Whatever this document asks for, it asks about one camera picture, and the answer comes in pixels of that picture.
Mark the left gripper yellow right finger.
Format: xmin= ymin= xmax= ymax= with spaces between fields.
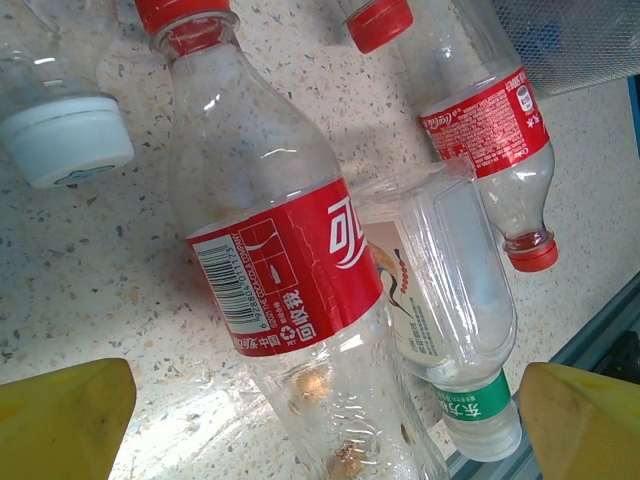
xmin=519 ymin=362 xmax=640 ymax=480

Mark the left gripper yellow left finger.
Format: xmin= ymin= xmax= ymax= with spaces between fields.
xmin=0 ymin=357 xmax=137 ymax=480

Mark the square water bottle green label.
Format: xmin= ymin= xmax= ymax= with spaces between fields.
xmin=349 ymin=162 xmax=524 ymax=464

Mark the large Coke bottle red label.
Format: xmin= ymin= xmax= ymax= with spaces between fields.
xmin=133 ymin=0 xmax=451 ymax=480

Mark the small clear bottle red cap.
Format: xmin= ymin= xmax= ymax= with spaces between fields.
xmin=339 ymin=0 xmax=415 ymax=55

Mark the round mesh waste bin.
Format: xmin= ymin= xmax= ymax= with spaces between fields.
xmin=487 ymin=0 xmax=640 ymax=99

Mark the clear bottle white cap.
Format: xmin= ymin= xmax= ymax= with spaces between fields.
xmin=0 ymin=0 xmax=135 ymax=190

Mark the small Coke bottle red label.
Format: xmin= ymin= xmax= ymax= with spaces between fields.
xmin=397 ymin=0 xmax=560 ymax=274

